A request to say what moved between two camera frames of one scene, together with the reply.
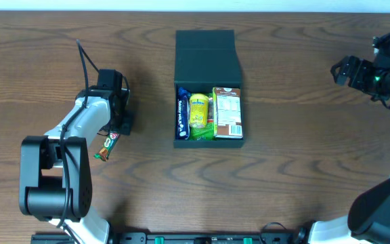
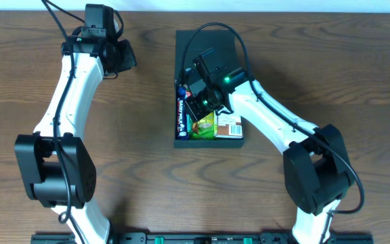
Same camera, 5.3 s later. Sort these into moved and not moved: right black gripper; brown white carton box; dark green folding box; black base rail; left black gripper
Moved: right black gripper; left black gripper
Not moved: dark green folding box; black base rail; brown white carton box
